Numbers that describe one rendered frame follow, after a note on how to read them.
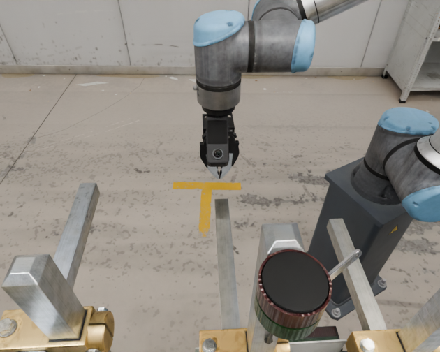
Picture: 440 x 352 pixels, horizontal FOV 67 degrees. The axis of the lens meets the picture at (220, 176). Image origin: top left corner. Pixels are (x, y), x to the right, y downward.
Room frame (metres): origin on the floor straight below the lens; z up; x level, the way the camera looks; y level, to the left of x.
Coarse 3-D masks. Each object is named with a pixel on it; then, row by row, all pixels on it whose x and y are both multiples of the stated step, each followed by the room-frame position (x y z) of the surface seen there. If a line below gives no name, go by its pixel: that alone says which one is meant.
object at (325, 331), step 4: (316, 328) 0.27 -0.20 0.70; (320, 328) 0.27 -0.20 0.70; (324, 328) 0.27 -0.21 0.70; (328, 328) 0.27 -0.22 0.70; (332, 328) 0.27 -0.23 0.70; (312, 332) 0.27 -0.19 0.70; (316, 332) 0.27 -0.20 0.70; (320, 332) 0.27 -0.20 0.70; (324, 332) 0.27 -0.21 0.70; (328, 332) 0.27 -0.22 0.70; (332, 332) 0.27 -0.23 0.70; (308, 336) 0.26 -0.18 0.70; (312, 336) 0.26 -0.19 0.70; (316, 336) 0.26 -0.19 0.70; (320, 336) 0.26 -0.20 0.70; (324, 336) 0.26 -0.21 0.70; (328, 336) 0.26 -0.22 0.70
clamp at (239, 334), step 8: (240, 328) 0.21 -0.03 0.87; (200, 336) 0.20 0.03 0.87; (208, 336) 0.20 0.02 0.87; (216, 336) 0.20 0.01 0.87; (224, 336) 0.20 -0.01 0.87; (232, 336) 0.20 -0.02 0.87; (240, 336) 0.20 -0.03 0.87; (200, 344) 0.18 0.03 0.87; (216, 344) 0.18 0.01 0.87; (224, 344) 0.18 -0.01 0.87; (232, 344) 0.18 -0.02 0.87; (240, 344) 0.18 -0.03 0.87; (280, 344) 0.18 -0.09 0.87; (288, 344) 0.18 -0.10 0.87
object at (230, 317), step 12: (216, 204) 0.47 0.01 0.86; (228, 204) 0.47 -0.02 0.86; (216, 216) 0.44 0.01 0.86; (228, 216) 0.44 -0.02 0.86; (216, 228) 0.41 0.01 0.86; (228, 228) 0.41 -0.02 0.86; (228, 240) 0.38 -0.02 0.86; (228, 252) 0.35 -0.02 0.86; (228, 264) 0.33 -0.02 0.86; (228, 276) 0.30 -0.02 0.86; (228, 288) 0.28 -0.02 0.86; (228, 300) 0.26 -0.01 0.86; (228, 312) 0.24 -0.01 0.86; (228, 324) 0.22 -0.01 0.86
